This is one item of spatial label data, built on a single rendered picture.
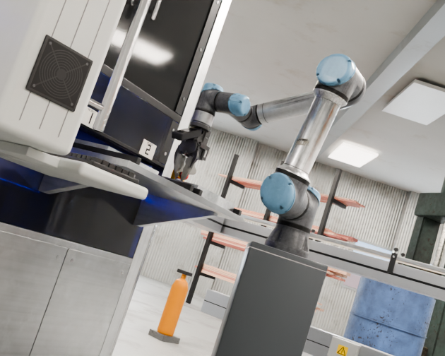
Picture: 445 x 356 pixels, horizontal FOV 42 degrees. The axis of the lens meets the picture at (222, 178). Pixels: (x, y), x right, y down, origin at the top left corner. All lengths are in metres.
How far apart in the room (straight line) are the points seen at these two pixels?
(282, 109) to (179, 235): 9.79
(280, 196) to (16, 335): 0.97
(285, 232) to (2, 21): 1.07
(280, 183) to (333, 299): 10.27
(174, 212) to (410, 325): 3.24
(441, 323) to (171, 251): 6.32
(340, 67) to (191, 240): 10.04
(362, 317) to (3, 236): 3.72
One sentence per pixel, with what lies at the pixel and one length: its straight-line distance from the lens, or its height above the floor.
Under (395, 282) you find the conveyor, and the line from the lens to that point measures 2.70.
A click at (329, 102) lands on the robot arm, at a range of 1.87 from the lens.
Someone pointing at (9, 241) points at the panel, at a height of 0.55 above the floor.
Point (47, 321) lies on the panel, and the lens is 2.16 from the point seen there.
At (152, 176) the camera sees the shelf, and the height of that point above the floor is 0.87.
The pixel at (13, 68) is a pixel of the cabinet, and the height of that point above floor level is 0.92.
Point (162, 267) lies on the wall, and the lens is 11.78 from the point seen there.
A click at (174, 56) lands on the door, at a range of 2.37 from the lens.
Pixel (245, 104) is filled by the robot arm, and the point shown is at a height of 1.24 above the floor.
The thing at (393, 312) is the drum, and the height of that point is 0.76.
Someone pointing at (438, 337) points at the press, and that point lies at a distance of 6.90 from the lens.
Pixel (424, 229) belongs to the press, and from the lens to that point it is 7.60.
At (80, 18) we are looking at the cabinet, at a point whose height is 1.07.
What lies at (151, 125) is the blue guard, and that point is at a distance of 2.29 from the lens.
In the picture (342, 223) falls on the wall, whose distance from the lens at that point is 12.06.
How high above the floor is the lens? 0.69
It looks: 8 degrees up
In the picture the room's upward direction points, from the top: 18 degrees clockwise
